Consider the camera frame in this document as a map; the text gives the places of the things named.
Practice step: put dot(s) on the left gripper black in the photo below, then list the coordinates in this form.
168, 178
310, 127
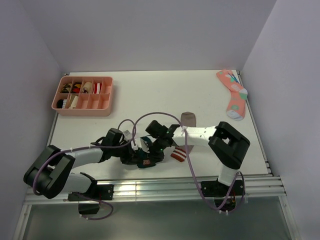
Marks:
130, 157

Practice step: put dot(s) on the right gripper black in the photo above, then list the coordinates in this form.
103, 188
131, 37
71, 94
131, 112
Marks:
156, 157

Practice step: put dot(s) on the dark green patterned sock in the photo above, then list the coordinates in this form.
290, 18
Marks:
146, 162

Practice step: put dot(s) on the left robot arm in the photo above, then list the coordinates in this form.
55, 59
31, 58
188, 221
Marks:
52, 171

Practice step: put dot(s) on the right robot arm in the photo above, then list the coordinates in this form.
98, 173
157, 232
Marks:
228, 144

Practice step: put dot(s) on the taupe sock red striped cuff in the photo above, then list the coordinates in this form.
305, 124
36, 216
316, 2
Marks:
187, 119

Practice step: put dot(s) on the rolled beige sock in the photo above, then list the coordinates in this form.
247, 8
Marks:
73, 100

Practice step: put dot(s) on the pink divided organizer tray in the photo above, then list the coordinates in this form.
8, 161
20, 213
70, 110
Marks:
88, 104

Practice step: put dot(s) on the rolled red white sock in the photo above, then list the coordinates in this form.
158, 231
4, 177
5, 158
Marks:
97, 88

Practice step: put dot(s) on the rolled tan pink sock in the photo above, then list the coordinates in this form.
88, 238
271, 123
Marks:
86, 88

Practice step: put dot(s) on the pink patterned sock pair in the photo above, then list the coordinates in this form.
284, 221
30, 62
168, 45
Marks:
236, 108

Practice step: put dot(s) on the rolled dark red sock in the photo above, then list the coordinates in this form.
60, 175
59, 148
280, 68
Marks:
76, 87

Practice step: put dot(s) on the rolled black white sock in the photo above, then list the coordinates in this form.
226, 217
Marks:
61, 103

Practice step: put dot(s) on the rolled brown black sock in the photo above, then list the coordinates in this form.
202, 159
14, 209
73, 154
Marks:
66, 88

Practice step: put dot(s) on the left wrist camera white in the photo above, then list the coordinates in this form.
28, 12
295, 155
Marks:
127, 135

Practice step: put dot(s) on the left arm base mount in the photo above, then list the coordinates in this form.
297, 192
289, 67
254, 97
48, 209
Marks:
94, 200

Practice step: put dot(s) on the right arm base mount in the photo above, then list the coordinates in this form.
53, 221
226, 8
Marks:
217, 190

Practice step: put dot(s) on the aluminium rail frame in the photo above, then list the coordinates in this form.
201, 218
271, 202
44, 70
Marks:
163, 202

